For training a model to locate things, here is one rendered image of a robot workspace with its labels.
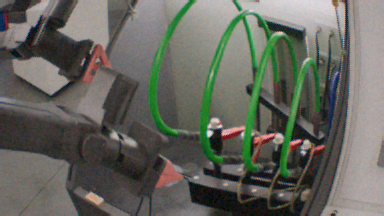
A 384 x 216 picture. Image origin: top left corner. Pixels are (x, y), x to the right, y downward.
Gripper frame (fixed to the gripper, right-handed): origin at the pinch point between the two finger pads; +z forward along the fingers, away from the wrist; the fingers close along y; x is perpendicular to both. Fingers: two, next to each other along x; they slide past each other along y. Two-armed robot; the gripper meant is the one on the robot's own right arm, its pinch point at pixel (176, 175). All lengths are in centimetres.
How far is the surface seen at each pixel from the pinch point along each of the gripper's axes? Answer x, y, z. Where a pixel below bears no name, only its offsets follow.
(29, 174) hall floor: 204, -88, 84
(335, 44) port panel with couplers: 2, 43, 40
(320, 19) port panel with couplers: 7, 47, 34
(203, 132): 7.2, 7.3, 9.5
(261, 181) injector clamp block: 8.7, 1.9, 38.5
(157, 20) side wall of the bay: 56, 28, 28
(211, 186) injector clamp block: 17.1, -3.5, 32.0
